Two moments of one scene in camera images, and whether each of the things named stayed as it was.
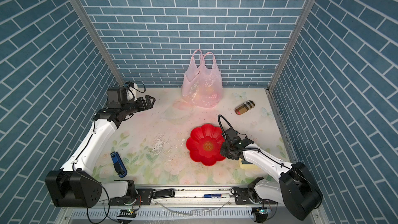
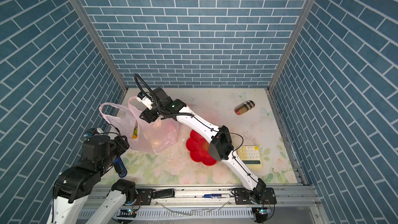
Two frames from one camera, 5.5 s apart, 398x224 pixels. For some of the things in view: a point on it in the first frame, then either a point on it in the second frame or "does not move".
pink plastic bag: [202, 84] to [151, 138]
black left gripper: [148, 105] to [121, 143]
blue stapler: [118, 165] does not move
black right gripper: [222, 151] to [147, 116]
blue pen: [213, 196] does not move
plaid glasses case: [247, 106] does not move
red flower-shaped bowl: [204, 144] does not move
